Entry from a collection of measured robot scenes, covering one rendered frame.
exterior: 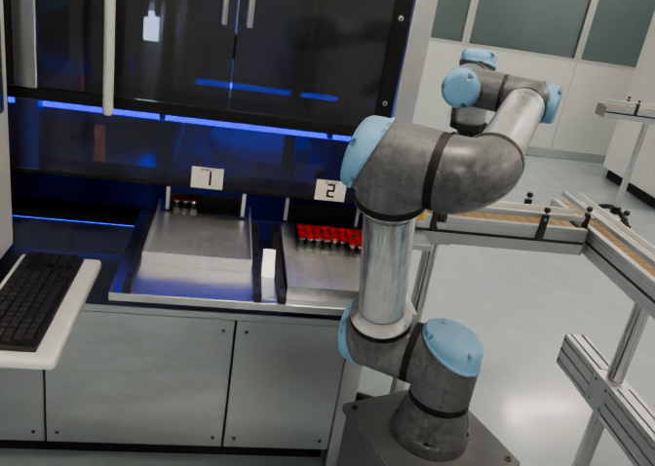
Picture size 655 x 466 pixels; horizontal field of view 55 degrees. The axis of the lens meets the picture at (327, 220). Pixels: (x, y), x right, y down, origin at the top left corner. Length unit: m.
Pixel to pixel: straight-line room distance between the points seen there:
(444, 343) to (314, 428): 1.11
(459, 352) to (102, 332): 1.17
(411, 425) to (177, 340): 0.94
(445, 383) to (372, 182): 0.43
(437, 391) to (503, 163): 0.47
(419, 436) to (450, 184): 0.54
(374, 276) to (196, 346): 1.02
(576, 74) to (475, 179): 6.32
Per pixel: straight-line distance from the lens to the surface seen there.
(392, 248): 1.01
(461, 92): 1.25
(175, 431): 2.20
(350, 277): 1.61
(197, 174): 1.74
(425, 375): 1.19
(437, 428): 1.24
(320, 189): 1.76
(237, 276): 1.54
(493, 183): 0.91
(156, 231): 1.74
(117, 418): 2.18
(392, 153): 0.90
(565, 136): 7.32
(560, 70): 7.10
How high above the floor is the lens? 1.61
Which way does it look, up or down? 22 degrees down
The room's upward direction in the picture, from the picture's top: 9 degrees clockwise
